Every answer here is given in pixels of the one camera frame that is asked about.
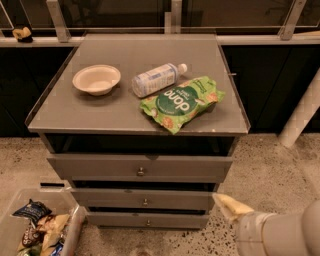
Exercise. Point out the yellow chip bag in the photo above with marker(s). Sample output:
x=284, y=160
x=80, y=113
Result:
x=52, y=227

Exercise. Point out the clear plastic storage bin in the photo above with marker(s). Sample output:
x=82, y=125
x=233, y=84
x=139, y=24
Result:
x=60, y=201

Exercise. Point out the brown snack bag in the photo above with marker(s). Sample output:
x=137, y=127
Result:
x=32, y=236

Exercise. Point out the white paper bowl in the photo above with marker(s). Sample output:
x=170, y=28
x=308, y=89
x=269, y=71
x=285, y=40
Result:
x=96, y=80

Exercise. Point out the white diagonal pole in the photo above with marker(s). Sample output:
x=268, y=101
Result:
x=302, y=114

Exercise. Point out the small yellow black object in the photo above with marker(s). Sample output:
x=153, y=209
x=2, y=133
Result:
x=23, y=35

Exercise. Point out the clear plastic water bottle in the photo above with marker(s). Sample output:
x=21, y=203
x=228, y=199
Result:
x=157, y=79

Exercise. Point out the grey drawer cabinet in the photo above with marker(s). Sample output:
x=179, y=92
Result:
x=73, y=122

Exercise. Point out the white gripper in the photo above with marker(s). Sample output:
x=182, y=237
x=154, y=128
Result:
x=249, y=227

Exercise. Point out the grey bottom drawer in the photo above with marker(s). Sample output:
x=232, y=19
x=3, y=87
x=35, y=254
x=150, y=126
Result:
x=147, y=220

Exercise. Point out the grey drawer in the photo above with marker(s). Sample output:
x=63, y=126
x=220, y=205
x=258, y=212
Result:
x=147, y=220
x=144, y=199
x=140, y=168

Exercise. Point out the green snack bag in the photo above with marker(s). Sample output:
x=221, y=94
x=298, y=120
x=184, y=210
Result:
x=180, y=104

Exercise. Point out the metal railing frame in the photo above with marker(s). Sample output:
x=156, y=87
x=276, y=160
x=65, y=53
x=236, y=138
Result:
x=232, y=22

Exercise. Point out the grey middle drawer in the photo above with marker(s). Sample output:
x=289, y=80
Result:
x=144, y=199

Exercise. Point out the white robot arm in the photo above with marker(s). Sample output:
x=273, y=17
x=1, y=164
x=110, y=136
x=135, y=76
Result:
x=270, y=234

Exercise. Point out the grey top drawer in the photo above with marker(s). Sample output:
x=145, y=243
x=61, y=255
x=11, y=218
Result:
x=140, y=168

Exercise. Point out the dark blue snack bag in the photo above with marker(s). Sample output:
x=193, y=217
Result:
x=34, y=211

